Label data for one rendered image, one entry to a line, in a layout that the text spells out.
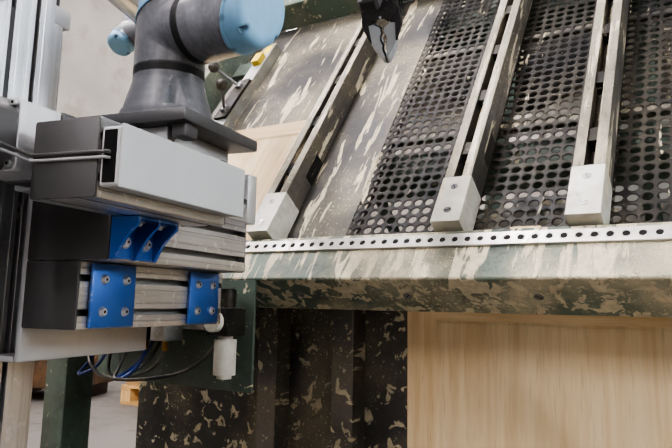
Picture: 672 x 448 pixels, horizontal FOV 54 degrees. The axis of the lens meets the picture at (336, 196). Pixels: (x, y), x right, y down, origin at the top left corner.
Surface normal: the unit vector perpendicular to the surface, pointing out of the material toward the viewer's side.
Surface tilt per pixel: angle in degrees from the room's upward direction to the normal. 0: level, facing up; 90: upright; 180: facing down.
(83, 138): 90
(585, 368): 90
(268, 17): 98
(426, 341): 90
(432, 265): 54
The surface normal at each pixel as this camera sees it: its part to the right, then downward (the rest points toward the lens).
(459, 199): -0.42, -0.69
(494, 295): -0.33, 0.72
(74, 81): 0.93, -0.04
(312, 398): -0.53, -0.15
